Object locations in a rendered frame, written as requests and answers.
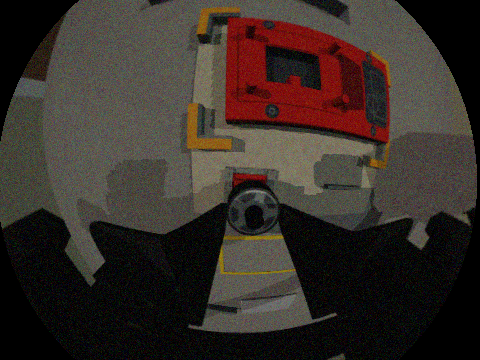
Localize black wheel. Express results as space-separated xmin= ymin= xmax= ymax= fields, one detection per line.
xmin=225 ymin=180 xmax=281 ymax=236

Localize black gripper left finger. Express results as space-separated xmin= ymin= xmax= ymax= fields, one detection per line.
xmin=89 ymin=203 xmax=227 ymax=327

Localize yellow rectangular outline on table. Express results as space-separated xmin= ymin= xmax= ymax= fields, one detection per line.
xmin=219 ymin=235 xmax=296 ymax=275

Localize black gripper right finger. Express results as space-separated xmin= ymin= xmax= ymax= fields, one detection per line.
xmin=279 ymin=203 xmax=413 ymax=320

